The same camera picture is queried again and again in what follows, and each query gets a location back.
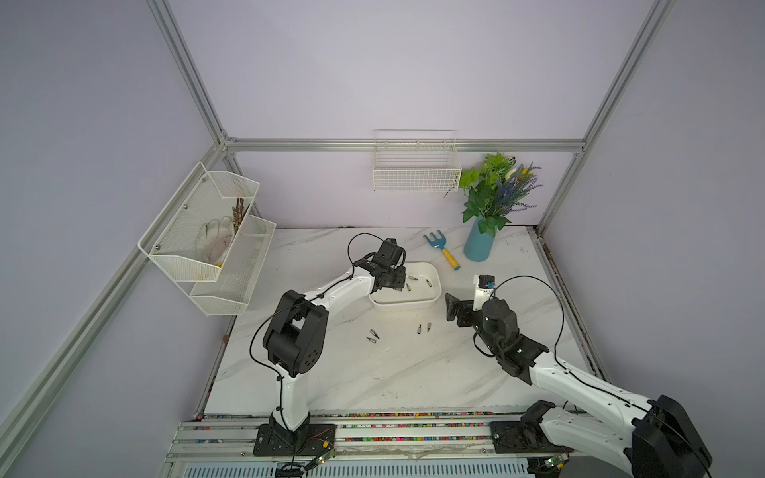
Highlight white rectangular storage box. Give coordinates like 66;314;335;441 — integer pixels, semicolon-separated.
369;262;442;313

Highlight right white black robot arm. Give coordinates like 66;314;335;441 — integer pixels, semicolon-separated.
444;294;713;477

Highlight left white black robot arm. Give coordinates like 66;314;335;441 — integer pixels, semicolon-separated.
248;238;406;434

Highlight blue yellow garden fork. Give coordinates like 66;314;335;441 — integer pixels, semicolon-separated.
424;230;461;271

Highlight teal vase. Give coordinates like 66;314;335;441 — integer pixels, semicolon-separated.
463;216;494;262

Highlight artificial green plant bouquet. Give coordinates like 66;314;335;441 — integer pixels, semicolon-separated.
458;153;541;238

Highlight brown dried twigs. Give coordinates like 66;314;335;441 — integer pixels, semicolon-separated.
232;197;250;234

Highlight lower white mesh shelf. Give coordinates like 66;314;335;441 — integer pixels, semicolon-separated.
189;215;276;317

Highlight white mesh shelf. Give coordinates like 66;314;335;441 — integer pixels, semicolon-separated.
137;163;260;283
189;215;276;317

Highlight clear plastic bag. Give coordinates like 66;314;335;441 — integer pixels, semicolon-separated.
194;216;235;267

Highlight upper white mesh shelf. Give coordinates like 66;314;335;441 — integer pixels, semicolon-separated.
137;163;260;283

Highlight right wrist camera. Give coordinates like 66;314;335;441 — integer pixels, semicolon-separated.
472;274;495;311

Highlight white wire wall basket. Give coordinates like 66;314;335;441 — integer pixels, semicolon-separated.
373;129;462;193

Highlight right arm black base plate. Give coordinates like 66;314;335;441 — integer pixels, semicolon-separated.
489;421;570;454

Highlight aluminium frame rail base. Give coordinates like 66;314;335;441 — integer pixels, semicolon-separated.
159;412;595;477

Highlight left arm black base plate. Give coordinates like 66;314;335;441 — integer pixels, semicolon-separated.
252;423;337;458

